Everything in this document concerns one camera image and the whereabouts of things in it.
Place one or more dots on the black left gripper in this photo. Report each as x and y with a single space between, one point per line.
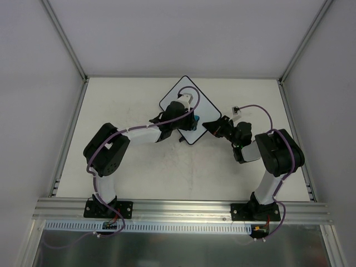
190 122

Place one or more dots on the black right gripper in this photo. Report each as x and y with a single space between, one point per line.
222 128

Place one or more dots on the small black-framed whiteboard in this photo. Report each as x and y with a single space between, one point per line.
206 110

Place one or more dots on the blue whiteboard eraser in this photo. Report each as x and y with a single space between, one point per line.
195 121

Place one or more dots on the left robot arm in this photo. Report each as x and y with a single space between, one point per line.
107 148

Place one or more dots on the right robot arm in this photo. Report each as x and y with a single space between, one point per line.
280 155

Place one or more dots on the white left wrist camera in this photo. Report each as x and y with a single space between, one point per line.
185 99

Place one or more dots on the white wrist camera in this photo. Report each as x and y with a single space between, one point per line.
236 113
185 99

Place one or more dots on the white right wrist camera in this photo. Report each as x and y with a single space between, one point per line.
236 113

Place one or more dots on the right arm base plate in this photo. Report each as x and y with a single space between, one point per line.
248 212

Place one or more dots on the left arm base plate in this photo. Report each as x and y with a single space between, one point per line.
95 209

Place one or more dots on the white slotted cable duct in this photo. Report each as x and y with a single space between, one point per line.
148 227

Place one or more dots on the aluminium mounting rail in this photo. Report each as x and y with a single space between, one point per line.
177 211

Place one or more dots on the left aluminium frame post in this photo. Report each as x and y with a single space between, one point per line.
63 37

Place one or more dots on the aluminium frame post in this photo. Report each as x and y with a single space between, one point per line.
63 37
306 38

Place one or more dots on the right aluminium frame post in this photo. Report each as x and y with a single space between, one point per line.
306 38

